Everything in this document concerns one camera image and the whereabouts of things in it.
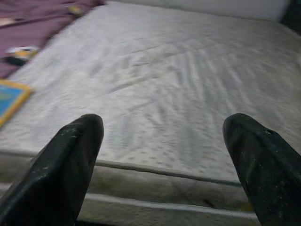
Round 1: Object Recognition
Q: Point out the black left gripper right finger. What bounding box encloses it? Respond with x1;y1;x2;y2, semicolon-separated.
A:
222;113;301;226

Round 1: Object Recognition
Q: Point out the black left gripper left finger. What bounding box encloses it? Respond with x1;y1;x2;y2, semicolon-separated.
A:
0;113;104;226

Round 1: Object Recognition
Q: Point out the blue yellow children's book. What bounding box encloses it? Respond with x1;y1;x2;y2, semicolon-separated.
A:
0;79;33;129

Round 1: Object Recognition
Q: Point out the white quilted mattress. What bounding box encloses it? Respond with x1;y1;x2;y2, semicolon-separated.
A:
0;0;301;223

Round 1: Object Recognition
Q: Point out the purple cartoon print blanket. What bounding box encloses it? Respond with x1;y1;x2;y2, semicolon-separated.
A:
0;0;106;78

